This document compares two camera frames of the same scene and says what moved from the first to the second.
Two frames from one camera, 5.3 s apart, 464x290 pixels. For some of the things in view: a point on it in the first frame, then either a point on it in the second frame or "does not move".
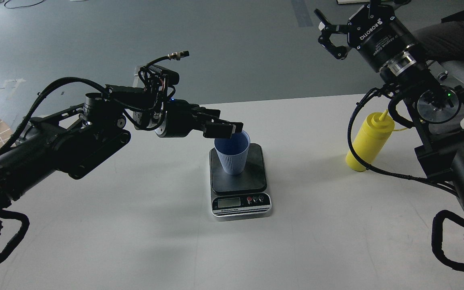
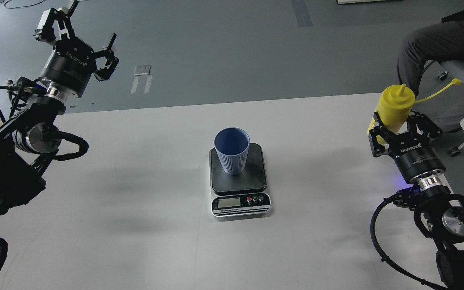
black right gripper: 376,31 → 415,156
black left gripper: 177,121 → 72,63
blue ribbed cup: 233,152 does not move
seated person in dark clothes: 462,38 does not move
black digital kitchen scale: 245,194 does not move
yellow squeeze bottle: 371,139 → 395,105
